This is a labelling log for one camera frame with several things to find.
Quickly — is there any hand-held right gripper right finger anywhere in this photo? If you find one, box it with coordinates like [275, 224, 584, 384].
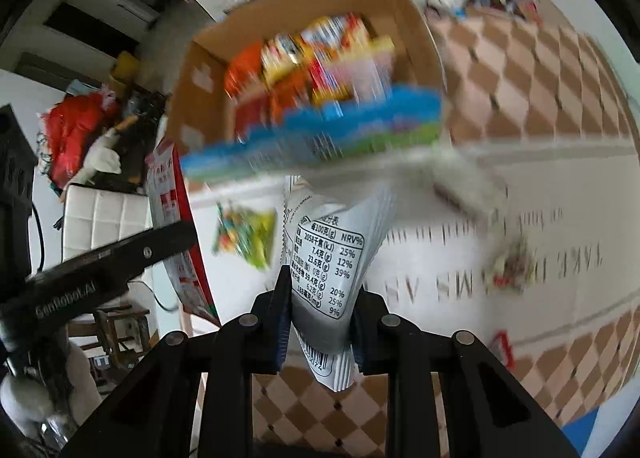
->
[350, 288, 581, 458]

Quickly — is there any clear yellow-edged snack packet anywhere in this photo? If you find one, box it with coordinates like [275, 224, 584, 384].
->
[350, 36, 396, 102]

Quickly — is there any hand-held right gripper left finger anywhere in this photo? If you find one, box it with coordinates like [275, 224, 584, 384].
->
[60, 265, 293, 458]

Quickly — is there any white and blue snack packet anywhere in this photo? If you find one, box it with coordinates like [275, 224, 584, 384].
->
[187, 8, 640, 444]

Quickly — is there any green candy packet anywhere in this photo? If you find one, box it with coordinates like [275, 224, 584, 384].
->
[212, 202, 277, 270]

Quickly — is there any cardboard box with blue print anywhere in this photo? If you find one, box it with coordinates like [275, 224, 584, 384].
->
[166, 0, 445, 185]

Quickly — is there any white and red snack packet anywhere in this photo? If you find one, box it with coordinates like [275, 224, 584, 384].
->
[144, 137, 222, 328]

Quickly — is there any red plastic bag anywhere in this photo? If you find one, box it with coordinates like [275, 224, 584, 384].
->
[40, 92, 122, 191]

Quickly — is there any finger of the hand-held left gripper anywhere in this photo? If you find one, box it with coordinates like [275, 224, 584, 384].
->
[125, 221, 197, 285]

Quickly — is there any small wrapped candy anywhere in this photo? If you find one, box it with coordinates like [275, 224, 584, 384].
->
[487, 235, 537, 295]

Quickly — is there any wooden chair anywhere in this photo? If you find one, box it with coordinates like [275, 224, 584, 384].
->
[67, 305, 152, 386]

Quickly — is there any translucent white snack packet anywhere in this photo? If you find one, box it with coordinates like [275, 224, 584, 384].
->
[281, 177, 397, 393]

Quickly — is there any large yellow red chip bag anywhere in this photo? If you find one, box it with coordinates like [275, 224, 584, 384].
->
[300, 13, 373, 104]

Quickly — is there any yellow cartoon snack packet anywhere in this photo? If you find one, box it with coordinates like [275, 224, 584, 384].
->
[261, 36, 307, 85]

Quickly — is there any brown snack packet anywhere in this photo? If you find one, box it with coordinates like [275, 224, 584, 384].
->
[234, 97, 273, 136]

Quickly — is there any orange snack packet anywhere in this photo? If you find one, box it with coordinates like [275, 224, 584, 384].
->
[270, 76, 313, 119]
[224, 44, 265, 98]

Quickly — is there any white quilted chair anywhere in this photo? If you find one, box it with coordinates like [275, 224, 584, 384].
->
[61, 182, 155, 266]

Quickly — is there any small red snack packet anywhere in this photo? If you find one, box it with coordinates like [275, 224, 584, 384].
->
[491, 331, 517, 366]

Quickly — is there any black folded stroller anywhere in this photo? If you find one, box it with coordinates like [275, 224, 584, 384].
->
[115, 91, 168, 194]

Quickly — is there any white plush goose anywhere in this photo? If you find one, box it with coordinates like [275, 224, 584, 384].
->
[67, 115, 137, 186]

